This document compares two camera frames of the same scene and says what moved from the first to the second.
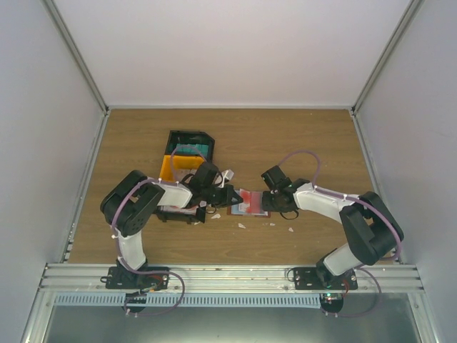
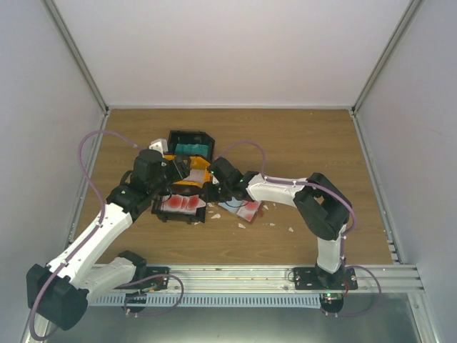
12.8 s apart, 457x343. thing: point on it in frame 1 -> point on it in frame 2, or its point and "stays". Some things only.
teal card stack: (203, 148) stays
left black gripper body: (218, 200) -> (178, 173)
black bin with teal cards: (191, 143) stays
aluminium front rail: (198, 278) stays
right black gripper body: (273, 205) -> (217, 196)
